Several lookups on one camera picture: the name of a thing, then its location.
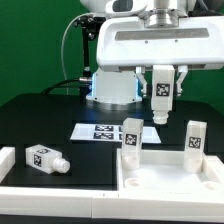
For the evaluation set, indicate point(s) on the white left fence bar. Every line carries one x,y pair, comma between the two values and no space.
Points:
7,161

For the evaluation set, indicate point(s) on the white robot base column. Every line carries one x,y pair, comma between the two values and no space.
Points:
111,90

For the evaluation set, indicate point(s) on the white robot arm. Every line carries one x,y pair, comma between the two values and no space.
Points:
145,33

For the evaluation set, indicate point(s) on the white fence bar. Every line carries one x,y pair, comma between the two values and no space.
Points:
131,204
7,161

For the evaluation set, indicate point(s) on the grey camera on black stand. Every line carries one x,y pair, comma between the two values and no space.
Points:
90,25

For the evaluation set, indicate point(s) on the white front fence bar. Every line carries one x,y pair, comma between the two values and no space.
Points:
131,204

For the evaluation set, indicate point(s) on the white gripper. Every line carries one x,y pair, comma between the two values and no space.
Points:
143,33

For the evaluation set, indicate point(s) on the white marker sheet with tags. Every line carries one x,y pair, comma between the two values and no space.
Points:
109,133

